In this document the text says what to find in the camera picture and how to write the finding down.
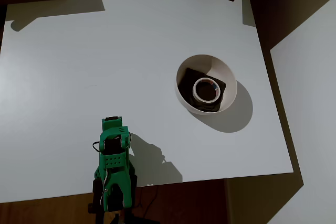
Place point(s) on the white round bowl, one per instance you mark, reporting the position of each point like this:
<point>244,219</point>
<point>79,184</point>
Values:
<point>228,77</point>

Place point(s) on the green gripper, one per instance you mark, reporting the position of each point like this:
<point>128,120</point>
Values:
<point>112,120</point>

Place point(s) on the dark folded cloth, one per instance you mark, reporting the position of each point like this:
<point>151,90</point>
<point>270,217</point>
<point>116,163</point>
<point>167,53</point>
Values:
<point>187,85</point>

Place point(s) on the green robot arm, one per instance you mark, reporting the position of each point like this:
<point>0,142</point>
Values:
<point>115,176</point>

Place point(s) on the black table clamp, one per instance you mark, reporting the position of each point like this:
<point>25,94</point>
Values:
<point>95,190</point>

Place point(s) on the white masking tape roll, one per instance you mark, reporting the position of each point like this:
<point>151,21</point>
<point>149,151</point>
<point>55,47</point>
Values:
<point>195,93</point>

